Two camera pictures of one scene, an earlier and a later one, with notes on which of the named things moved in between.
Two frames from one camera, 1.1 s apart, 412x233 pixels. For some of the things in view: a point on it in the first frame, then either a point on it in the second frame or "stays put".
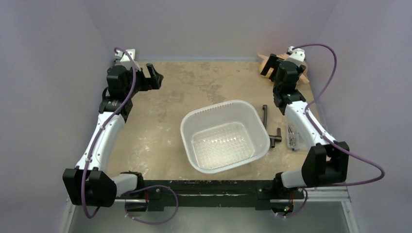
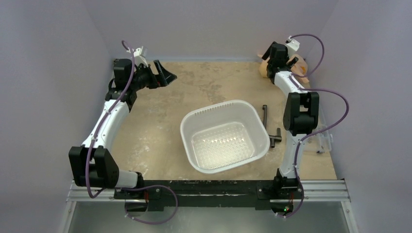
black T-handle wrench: [273, 139] stays put
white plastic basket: [218, 137] stays put
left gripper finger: [156, 83] to [169, 78]
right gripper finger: [267, 64] to [267, 54]
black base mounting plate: [211, 194] stays put
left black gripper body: [141, 83] stays put
